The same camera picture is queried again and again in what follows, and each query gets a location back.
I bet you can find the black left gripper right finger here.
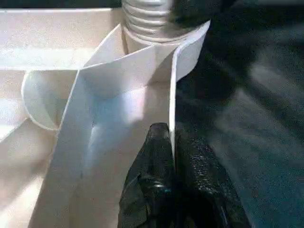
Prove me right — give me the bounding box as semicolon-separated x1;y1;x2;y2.
177;130;252;228

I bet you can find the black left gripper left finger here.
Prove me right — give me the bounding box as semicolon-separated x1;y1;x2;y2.
118;122;178;228

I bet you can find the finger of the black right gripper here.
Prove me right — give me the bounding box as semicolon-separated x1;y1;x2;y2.
170;0;235;30

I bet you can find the white plastic table leg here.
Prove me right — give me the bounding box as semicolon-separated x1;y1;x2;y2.
121;0;172;40

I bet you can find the white plastic table top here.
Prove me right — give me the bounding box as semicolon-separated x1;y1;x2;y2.
0;8;212;228

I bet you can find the black work mat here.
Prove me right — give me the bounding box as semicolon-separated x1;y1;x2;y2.
175;0;304;228

